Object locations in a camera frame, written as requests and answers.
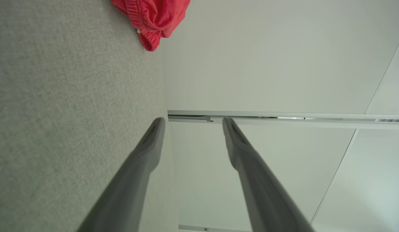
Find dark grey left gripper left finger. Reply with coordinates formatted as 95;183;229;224
77;117;166;232

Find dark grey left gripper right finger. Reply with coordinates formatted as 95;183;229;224
222;117;316;232

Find red shorts with white stripes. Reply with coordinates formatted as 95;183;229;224
111;0;191;52

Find grey partition post frame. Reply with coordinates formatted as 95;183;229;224
167;111;399;130

